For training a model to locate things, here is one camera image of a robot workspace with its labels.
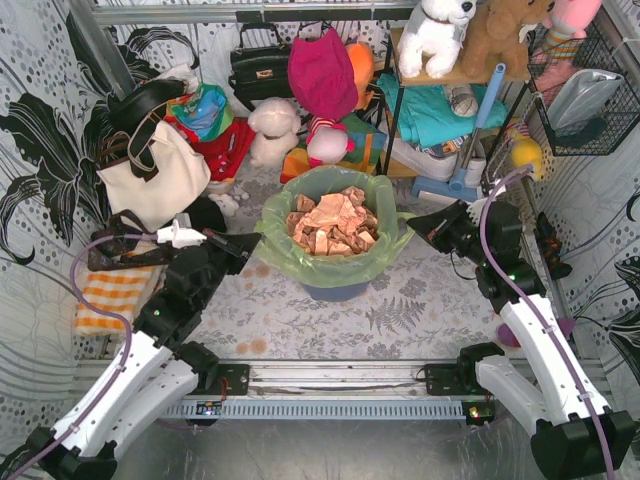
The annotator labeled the green plastic trash bag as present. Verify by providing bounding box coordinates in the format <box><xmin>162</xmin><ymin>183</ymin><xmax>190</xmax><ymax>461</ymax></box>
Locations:
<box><xmin>254</xmin><ymin>166</ymin><xmax>414</xmax><ymax>288</ymax></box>

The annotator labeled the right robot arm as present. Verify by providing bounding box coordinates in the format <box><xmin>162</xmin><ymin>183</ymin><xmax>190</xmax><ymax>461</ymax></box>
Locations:
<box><xmin>407</xmin><ymin>201</ymin><xmax>636</xmax><ymax>479</ymax></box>

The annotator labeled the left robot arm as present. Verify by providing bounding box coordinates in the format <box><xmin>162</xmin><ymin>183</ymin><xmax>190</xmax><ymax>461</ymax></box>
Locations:
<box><xmin>1</xmin><ymin>224</ymin><xmax>261</xmax><ymax>479</ymax></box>

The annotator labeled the brown patterned bag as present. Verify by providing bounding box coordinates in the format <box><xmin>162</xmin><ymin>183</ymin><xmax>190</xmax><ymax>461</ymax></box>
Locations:
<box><xmin>88</xmin><ymin>210</ymin><xmax>175</xmax><ymax>272</ymax></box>

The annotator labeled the white canvas tote bag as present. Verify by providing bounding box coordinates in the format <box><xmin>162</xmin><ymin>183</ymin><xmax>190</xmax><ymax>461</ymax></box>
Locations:
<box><xmin>98</xmin><ymin>121</ymin><xmax>211</xmax><ymax>232</ymax></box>

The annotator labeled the rainbow striped bag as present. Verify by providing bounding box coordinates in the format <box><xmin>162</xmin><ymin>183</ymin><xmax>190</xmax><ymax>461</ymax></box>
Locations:
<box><xmin>280</xmin><ymin>114</ymin><xmax>387</xmax><ymax>184</ymax></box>

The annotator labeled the blue-grey trash bin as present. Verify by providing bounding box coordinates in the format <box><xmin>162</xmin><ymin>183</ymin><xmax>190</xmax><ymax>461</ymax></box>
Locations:
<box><xmin>301</xmin><ymin>281</ymin><xmax>370</xmax><ymax>302</ymax></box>

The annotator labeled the magenta fabric bag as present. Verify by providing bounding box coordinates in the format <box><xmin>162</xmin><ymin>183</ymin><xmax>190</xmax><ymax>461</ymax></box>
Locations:
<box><xmin>288</xmin><ymin>27</ymin><xmax>358</xmax><ymax>120</ymax></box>

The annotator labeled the blue floor mop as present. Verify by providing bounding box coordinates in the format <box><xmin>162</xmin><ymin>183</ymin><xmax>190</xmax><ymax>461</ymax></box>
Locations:
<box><xmin>411</xmin><ymin>63</ymin><xmax>507</xmax><ymax>206</ymax></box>

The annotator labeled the white folded bedding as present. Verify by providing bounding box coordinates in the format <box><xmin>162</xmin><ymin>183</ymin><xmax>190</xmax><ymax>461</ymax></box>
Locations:
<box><xmin>387</xmin><ymin>138</ymin><xmax>487</xmax><ymax>187</ymax></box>

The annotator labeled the orange checkered cloth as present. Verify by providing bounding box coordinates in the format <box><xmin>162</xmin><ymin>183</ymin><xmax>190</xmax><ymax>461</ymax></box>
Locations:
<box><xmin>75</xmin><ymin>266</ymin><xmax>162</xmax><ymax>336</ymax></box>

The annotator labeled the red cloth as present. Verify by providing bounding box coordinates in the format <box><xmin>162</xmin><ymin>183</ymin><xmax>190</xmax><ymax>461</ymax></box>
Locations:
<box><xmin>191</xmin><ymin>118</ymin><xmax>256</xmax><ymax>182</ymax></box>

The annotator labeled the crumpled brown paper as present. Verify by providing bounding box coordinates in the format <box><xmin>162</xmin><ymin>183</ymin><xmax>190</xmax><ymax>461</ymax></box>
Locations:
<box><xmin>286</xmin><ymin>186</ymin><xmax>378</xmax><ymax>257</ymax></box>

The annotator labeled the yellow plush duck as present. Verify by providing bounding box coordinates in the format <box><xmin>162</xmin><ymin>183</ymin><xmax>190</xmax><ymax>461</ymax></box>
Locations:
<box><xmin>505</xmin><ymin>122</ymin><xmax>543</xmax><ymax>181</ymax></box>

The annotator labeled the teal folded cloth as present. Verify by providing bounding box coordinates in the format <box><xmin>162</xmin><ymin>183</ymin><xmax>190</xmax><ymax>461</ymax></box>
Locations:
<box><xmin>377</xmin><ymin>73</ymin><xmax>507</xmax><ymax>147</ymax></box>

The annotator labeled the cream plush lamb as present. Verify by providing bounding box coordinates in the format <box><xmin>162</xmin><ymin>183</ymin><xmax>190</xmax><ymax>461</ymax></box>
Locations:
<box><xmin>248</xmin><ymin>97</ymin><xmax>301</xmax><ymax>168</ymax></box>

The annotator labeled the colourful printed cloth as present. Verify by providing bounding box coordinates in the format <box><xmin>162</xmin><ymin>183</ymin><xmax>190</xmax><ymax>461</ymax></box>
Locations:
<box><xmin>164</xmin><ymin>84</ymin><xmax>234</xmax><ymax>143</ymax></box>

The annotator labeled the black leather handbag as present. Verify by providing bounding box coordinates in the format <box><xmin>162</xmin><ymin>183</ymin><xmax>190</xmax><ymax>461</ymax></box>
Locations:
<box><xmin>228</xmin><ymin>22</ymin><xmax>294</xmax><ymax>112</ymax></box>

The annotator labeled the silver foil pouch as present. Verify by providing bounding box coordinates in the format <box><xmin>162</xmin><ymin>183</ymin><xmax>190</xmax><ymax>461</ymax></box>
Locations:
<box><xmin>547</xmin><ymin>69</ymin><xmax>624</xmax><ymax>130</ymax></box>

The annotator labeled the orange plush toy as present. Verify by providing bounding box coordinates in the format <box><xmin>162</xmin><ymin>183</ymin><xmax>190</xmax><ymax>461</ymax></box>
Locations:
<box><xmin>346</xmin><ymin>42</ymin><xmax>375</xmax><ymax>110</ymax></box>

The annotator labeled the white husky plush dog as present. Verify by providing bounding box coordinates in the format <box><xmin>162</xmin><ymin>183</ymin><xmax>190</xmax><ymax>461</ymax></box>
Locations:
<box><xmin>398</xmin><ymin>0</ymin><xmax>477</xmax><ymax>79</ymax></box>

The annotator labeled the brown teddy bear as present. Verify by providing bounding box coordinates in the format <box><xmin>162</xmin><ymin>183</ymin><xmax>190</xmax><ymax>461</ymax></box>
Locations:
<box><xmin>460</xmin><ymin>0</ymin><xmax>555</xmax><ymax>80</ymax></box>

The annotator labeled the pink plush toy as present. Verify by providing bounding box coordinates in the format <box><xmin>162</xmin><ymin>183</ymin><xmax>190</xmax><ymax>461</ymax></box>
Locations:
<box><xmin>542</xmin><ymin>0</ymin><xmax>602</xmax><ymax>48</ymax></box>

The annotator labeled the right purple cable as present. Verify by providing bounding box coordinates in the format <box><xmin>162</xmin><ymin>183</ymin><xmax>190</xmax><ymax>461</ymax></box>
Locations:
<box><xmin>478</xmin><ymin>165</ymin><xmax>616</xmax><ymax>480</ymax></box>

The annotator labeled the purple cable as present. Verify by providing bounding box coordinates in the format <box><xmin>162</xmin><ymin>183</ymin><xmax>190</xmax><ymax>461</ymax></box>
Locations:
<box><xmin>478</xmin><ymin>165</ymin><xmax>616</xmax><ymax>480</ymax></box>
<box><xmin>0</xmin><ymin>232</ymin><xmax>164</xmax><ymax>480</ymax></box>

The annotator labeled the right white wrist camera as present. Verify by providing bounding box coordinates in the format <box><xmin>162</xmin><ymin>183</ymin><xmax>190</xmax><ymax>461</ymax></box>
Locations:
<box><xmin>466</xmin><ymin>187</ymin><xmax>506</xmax><ymax>227</ymax></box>

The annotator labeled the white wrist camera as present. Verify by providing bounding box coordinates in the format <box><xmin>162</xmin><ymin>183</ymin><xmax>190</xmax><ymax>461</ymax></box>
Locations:
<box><xmin>466</xmin><ymin>187</ymin><xmax>506</xmax><ymax>227</ymax></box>
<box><xmin>156</xmin><ymin>213</ymin><xmax>207</xmax><ymax>249</ymax></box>

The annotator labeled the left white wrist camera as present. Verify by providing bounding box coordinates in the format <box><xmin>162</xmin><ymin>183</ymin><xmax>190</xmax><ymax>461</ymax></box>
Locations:
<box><xmin>156</xmin><ymin>213</ymin><xmax>207</xmax><ymax>249</ymax></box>

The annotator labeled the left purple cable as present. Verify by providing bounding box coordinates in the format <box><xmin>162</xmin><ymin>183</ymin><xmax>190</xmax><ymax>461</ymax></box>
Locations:
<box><xmin>0</xmin><ymin>232</ymin><xmax>164</xmax><ymax>480</ymax></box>

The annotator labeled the metal base rail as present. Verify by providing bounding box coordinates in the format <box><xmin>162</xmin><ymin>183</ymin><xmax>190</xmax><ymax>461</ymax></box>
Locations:
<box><xmin>74</xmin><ymin>357</ymin><xmax>614</xmax><ymax>399</ymax></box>

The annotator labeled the black wire basket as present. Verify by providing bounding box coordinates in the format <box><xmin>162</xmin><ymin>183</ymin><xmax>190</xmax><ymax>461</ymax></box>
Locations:
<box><xmin>528</xmin><ymin>24</ymin><xmax>639</xmax><ymax>157</ymax></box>

